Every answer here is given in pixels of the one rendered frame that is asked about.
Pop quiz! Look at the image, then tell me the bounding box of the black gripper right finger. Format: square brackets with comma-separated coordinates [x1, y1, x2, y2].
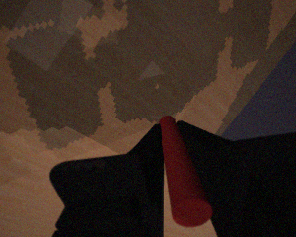
[177, 120, 296, 237]

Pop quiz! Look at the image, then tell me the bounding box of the dark red peg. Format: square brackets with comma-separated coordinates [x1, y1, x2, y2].
[159, 116, 212, 227]

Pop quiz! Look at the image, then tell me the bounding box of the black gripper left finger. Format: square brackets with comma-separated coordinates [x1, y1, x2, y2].
[49, 123, 164, 237]

